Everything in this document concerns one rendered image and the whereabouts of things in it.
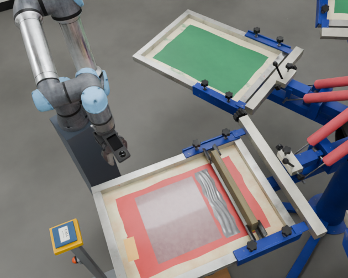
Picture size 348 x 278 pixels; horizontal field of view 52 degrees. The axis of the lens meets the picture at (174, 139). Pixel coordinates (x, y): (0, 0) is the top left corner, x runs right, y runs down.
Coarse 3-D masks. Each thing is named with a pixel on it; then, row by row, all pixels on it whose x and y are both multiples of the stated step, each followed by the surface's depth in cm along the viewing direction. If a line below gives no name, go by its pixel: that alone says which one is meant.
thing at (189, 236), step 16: (208, 208) 166; (256, 208) 165; (160, 224) 163; (176, 224) 163; (192, 224) 162; (208, 224) 162; (240, 224) 161; (144, 240) 160; (160, 240) 159; (176, 240) 159; (192, 240) 158; (208, 240) 157; (224, 240) 157; (144, 256) 155; (160, 256) 155; (176, 256) 154; (192, 256) 154; (144, 272) 151
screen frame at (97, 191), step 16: (224, 144) 183; (240, 144) 182; (176, 160) 179; (128, 176) 176; (144, 176) 177; (256, 176) 170; (96, 192) 172; (272, 192) 165; (288, 224) 155; (112, 240) 157; (112, 256) 153; (224, 256) 149; (192, 272) 147; (208, 272) 146
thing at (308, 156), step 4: (304, 152) 170; (308, 152) 170; (312, 152) 170; (296, 156) 169; (300, 156) 169; (304, 156) 169; (308, 156) 169; (312, 156) 169; (316, 156) 169; (300, 160) 168; (304, 160) 168; (308, 160) 168; (312, 160) 167; (316, 160) 168; (304, 164) 167; (308, 164) 169; (312, 164) 171; (284, 168) 166
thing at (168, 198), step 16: (224, 160) 181; (176, 176) 178; (192, 176) 177; (240, 176) 175; (144, 192) 174; (160, 192) 173; (176, 192) 173; (192, 192) 172; (224, 192) 171; (128, 208) 169; (144, 208) 169; (160, 208) 168; (176, 208) 168; (192, 208) 167; (128, 224) 165; (144, 224) 164
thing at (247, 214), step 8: (216, 152) 172; (216, 160) 170; (224, 168) 166; (224, 176) 165; (232, 184) 161; (232, 192) 162; (240, 192) 159; (240, 200) 156; (240, 208) 158; (248, 208) 154; (248, 216) 152; (248, 224) 155; (256, 224) 151
